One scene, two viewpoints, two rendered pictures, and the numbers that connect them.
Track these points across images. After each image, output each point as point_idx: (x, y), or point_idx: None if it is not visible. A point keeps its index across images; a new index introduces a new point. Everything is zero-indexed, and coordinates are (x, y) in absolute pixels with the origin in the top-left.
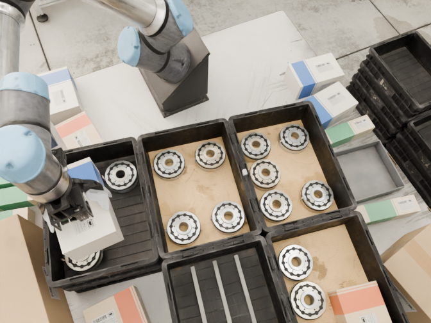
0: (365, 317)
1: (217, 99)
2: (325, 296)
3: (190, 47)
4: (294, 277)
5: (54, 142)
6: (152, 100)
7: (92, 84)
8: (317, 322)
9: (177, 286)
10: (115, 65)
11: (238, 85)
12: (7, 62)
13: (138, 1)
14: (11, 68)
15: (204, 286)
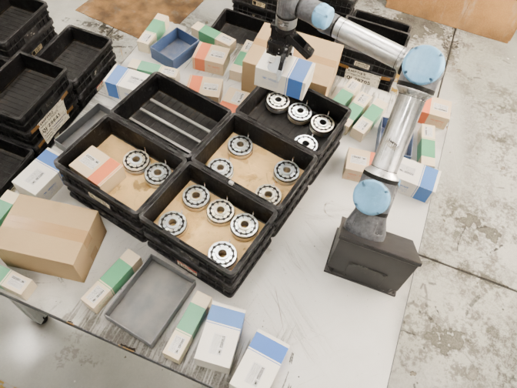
0: (96, 164)
1: (318, 277)
2: (126, 174)
3: (361, 239)
4: (153, 164)
5: None
6: None
7: (411, 211)
8: (122, 158)
9: (215, 124)
10: (421, 239)
11: (316, 306)
12: (363, 39)
13: (383, 147)
14: (359, 41)
15: (201, 133)
